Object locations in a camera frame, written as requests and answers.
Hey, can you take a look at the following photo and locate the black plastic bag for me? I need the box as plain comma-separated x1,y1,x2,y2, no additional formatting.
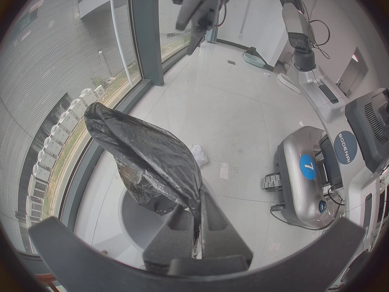
84,102,203,259

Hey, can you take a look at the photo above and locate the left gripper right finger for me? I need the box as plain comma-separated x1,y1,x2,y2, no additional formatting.
199,185,254,269

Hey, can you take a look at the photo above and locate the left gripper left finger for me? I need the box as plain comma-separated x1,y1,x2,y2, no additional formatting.
142,205,196,275

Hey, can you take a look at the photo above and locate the crumpled white wrapper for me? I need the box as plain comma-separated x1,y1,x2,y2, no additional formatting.
191,144,209,166

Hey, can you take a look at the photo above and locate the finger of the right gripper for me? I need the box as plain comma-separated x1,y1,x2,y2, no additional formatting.
186,0,223,56
175,0,214,31

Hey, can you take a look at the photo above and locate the pale green basin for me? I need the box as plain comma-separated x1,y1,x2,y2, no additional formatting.
243,47,265,69

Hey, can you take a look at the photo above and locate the black cable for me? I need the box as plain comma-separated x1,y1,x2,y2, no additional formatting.
302,0,332,61
270,204,330,231

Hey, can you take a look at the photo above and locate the white trash bin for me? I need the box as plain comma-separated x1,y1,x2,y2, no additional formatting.
118,175,219,252

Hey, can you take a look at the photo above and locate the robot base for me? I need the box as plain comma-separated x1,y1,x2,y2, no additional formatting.
261,63,389,255

